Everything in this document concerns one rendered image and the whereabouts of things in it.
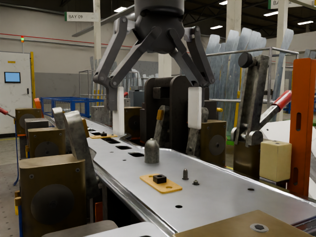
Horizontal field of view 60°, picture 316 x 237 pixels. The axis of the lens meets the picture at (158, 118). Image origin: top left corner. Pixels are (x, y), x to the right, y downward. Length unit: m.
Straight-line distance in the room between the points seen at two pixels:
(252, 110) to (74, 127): 0.32
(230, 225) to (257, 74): 0.38
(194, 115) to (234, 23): 8.11
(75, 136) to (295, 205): 0.32
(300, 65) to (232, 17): 8.13
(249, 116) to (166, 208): 0.25
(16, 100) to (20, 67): 0.80
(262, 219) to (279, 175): 0.27
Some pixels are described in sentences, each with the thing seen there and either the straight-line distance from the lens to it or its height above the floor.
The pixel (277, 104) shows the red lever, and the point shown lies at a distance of 0.60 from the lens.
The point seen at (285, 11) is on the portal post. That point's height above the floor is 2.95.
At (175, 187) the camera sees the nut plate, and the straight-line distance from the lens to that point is 0.43.
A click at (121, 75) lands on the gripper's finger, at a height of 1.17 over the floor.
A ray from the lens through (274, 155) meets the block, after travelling 0.47.
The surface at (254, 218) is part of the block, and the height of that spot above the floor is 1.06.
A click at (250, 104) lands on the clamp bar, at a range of 0.55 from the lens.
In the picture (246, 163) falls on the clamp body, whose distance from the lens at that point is 0.55.
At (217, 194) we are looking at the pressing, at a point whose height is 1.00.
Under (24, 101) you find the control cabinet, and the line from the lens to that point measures 7.41.
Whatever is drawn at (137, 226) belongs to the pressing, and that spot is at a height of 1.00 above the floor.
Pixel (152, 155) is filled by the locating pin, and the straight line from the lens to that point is 0.57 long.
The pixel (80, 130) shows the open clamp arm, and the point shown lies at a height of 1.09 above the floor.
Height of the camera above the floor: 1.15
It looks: 6 degrees down
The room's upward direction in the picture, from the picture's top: straight up
